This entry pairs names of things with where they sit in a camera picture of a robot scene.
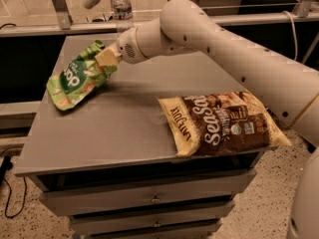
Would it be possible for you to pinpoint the clear plastic water bottle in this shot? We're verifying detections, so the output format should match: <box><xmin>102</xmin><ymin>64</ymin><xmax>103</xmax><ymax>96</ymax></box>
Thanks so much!
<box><xmin>113</xmin><ymin>0</ymin><xmax>134</xmax><ymax>34</ymax></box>

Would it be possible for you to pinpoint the green rice chip bag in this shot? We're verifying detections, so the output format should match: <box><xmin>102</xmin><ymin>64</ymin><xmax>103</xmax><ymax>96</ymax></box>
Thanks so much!
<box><xmin>46</xmin><ymin>40</ymin><xmax>117</xmax><ymax>111</ymax></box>

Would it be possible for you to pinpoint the brown Sea Salt chip bag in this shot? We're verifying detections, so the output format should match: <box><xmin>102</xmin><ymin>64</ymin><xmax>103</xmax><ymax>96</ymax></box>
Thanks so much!
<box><xmin>159</xmin><ymin>92</ymin><xmax>290</xmax><ymax>157</ymax></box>

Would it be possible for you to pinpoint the grey metal rail frame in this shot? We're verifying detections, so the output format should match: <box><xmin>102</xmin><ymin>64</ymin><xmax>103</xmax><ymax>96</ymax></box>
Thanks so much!
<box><xmin>0</xmin><ymin>0</ymin><xmax>319</xmax><ymax>37</ymax></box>

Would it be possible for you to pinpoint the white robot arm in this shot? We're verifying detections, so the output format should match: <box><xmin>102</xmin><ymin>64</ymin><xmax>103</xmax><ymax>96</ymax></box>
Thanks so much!
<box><xmin>96</xmin><ymin>0</ymin><xmax>319</xmax><ymax>239</ymax></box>

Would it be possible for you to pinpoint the black floor cable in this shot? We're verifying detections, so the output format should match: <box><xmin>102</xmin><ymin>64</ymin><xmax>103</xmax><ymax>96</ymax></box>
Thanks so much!
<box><xmin>0</xmin><ymin>155</ymin><xmax>28</xmax><ymax>219</ymax></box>

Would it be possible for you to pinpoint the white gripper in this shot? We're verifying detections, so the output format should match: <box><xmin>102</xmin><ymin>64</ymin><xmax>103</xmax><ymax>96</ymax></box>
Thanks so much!
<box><xmin>95</xmin><ymin>28</ymin><xmax>147</xmax><ymax>67</ymax></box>

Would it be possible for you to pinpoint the grey drawer cabinet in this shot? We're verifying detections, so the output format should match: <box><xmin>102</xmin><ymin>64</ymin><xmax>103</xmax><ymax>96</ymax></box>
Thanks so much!
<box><xmin>15</xmin><ymin>52</ymin><xmax>262</xmax><ymax>239</ymax></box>

